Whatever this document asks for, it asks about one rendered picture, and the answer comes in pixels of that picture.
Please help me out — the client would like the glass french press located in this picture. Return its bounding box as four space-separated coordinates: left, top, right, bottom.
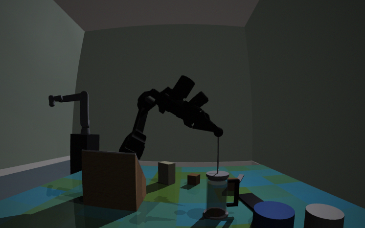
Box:
204 127 240 220

